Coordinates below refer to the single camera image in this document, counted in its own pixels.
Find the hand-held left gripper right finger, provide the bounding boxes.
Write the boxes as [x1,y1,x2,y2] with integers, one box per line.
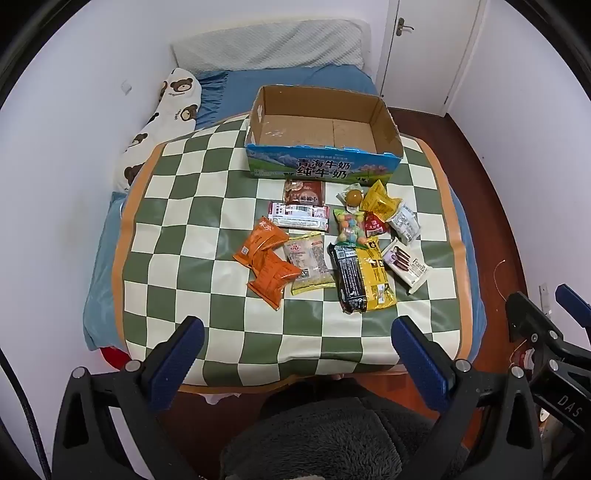
[392,316,541,480]

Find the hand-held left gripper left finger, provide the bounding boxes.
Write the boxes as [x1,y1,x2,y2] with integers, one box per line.
[53,316,206,480]

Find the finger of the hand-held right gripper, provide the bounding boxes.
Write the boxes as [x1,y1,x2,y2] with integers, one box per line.
[505,292,578,358]
[555,284,591,342]

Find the white chocolate stick packet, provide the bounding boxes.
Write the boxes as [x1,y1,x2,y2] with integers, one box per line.
[381,237,433,295]

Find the large yellow snack packet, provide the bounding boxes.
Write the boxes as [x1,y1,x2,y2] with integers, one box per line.
[353,244,398,311]

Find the black snack packet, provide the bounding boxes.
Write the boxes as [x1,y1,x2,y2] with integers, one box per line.
[327,242,368,315]

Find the orange snack packet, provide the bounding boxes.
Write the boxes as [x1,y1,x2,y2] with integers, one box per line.
[247,251,303,311]
[232,216,289,268]

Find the white black-print snack packet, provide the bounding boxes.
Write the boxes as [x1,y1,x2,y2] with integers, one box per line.
[385,202,422,244]

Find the small red snack packet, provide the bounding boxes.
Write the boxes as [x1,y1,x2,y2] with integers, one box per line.
[362,211,386,237]

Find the colourful candy ball bag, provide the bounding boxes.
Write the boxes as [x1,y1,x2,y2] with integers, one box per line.
[332,208,377,247]

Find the pale yellow-edged snack packet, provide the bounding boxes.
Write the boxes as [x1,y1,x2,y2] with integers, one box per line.
[283,232,336,296]

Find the small yellow snack packet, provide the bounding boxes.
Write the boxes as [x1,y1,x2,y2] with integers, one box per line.
[360,180,402,215]

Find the clear packed brown egg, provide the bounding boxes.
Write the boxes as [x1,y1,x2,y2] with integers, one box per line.
[336,183,368,210]

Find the long white pink snack packet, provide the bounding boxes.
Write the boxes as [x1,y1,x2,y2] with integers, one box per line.
[268,200,331,233]

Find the brown snack packet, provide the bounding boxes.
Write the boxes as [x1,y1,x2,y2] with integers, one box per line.
[283,179,326,206]

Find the cardboard box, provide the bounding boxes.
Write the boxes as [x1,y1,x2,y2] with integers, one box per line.
[245,84,404,181]

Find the red cloth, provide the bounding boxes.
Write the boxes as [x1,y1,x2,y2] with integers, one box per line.
[99,346,132,370]

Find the green white checkered mat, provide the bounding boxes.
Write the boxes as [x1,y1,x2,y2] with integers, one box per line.
[112,113,472,395]

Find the person's grey fleece legs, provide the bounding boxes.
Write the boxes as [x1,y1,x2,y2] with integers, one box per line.
[219,383,472,480]

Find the white bear print pillow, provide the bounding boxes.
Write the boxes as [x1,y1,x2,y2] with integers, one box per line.
[113,68,203,193]

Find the white door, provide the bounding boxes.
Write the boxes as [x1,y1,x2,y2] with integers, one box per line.
[379,0,485,112]

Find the blue bed sheet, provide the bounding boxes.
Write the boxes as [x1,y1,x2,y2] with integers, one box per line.
[83,65,488,352]

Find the grey white quilted pillow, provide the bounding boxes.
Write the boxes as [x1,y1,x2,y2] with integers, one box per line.
[171,18,370,75]

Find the black cable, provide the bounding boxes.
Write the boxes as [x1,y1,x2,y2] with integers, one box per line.
[0,346,51,480]

